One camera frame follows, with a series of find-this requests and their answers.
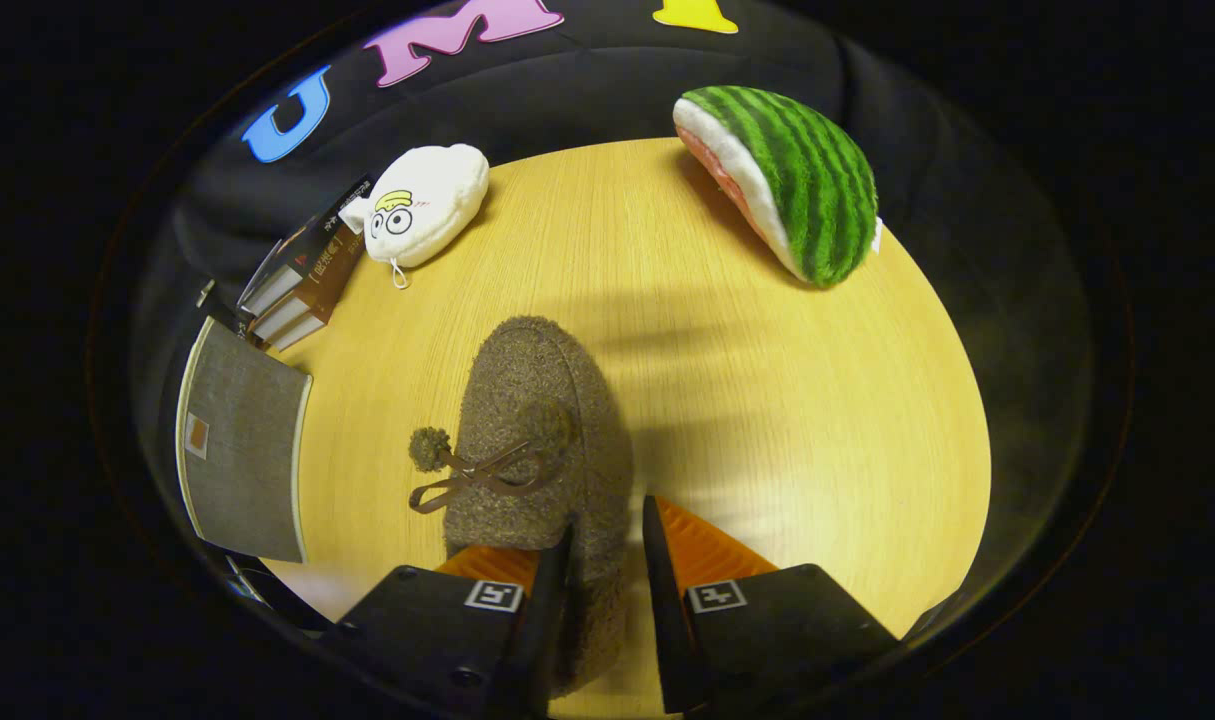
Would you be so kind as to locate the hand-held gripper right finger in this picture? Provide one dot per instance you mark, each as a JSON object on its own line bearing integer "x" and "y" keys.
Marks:
{"x": 664, "y": 600}

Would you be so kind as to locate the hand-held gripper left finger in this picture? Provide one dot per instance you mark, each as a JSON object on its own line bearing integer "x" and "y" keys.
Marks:
{"x": 542, "y": 620}

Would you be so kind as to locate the brown fuzzy slipper shoe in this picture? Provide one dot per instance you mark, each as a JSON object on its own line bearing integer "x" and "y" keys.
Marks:
{"x": 527, "y": 380}

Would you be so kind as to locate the cream fabric storage box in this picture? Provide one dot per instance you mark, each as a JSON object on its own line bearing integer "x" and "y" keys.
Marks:
{"x": 247, "y": 440}

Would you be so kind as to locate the brown hardcover book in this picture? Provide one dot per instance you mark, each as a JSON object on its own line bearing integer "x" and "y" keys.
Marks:
{"x": 322, "y": 290}

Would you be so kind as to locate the white plush toy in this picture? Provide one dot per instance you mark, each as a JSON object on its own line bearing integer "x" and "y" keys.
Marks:
{"x": 427, "y": 200}

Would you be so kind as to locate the watermelon slice plush toy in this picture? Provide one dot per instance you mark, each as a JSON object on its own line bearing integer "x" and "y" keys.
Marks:
{"x": 807, "y": 180}

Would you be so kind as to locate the dark hardcover book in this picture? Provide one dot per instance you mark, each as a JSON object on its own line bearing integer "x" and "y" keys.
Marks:
{"x": 302, "y": 245}

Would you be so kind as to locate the black backdrop cloth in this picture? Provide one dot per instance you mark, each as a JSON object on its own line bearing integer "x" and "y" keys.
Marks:
{"x": 607, "y": 80}

